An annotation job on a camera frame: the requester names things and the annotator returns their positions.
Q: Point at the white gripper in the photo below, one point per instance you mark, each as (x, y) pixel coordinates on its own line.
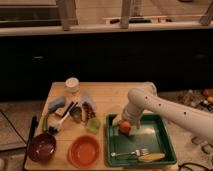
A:
(131, 113)

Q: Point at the pale blue cloth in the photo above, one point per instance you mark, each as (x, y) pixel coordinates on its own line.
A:
(88, 98)

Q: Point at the dark maroon bowl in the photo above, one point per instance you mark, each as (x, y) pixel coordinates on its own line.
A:
(42, 148)

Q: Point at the silver fork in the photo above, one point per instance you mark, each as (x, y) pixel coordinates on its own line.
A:
(139, 152)

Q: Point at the dark red striped item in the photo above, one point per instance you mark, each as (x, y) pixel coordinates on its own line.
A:
(88, 110)

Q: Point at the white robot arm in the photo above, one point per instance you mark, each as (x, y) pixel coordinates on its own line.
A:
(145, 97)

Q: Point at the white paper cup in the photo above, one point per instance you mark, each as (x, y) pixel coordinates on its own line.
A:
(72, 84)

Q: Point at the green plastic tray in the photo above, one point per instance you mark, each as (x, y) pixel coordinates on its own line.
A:
(152, 135)

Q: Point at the green cucumber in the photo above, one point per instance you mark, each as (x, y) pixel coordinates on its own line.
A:
(45, 122)

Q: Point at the red apple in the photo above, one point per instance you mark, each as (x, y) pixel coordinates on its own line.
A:
(125, 127)

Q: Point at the orange plastic bowl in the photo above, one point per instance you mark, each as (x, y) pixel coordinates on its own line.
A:
(84, 152)

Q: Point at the small green cup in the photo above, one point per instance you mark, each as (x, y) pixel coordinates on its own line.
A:
(93, 125)

